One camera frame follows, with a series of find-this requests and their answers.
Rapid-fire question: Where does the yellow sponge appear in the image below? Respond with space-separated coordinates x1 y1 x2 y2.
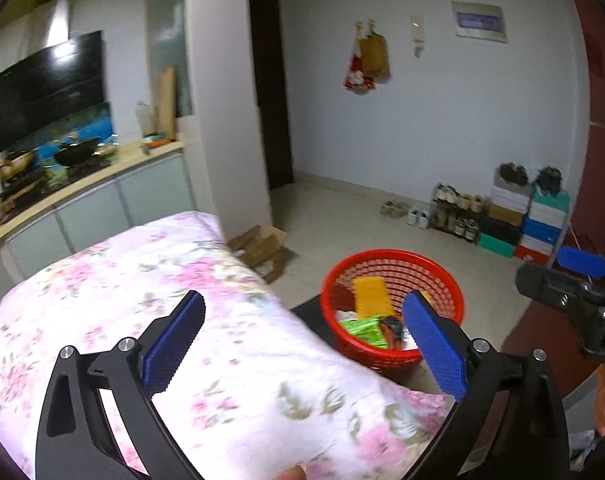
352 276 395 318

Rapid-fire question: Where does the left hand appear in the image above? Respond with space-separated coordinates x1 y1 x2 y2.
273 464 307 480

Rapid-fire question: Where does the stack of shoe boxes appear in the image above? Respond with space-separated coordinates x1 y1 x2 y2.
479 162 570 266

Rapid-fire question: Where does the shoe rack with shoes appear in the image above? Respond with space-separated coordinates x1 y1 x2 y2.
429 183 488 244

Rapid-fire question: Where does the white sneakers pair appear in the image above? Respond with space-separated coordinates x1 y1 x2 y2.
406 207 430 230

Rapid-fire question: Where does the red plastic basket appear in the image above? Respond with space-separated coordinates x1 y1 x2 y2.
319 248 465 382

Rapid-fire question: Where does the pink floral tablecloth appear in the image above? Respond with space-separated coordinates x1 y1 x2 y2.
0 211 450 479

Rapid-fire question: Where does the beige slippers pair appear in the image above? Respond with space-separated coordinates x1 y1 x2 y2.
380 200 409 219

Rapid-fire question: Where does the electrical panel box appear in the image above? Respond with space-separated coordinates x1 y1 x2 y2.
451 1 507 44

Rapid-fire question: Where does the cardboard box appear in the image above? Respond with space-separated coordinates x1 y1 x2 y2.
226 226 290 284

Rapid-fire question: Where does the brass pot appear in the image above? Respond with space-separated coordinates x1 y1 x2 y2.
0 150 37 182

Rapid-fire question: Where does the black wok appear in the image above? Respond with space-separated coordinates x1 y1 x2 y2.
54 136 101 167

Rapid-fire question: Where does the red hanging decoration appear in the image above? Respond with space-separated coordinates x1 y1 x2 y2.
343 22 375 94

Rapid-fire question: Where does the white intercom handset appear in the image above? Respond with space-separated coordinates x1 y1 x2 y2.
411 14 425 58

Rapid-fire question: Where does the plastic bottle on counter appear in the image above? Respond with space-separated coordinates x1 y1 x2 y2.
134 101 157 136

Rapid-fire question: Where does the black range hood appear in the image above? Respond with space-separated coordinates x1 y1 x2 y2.
0 30 105 152

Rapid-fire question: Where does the wooden cutting board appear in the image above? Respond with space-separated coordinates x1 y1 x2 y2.
156 66 176 141

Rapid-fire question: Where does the dark wooden door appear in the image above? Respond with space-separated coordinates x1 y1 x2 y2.
249 0 294 190

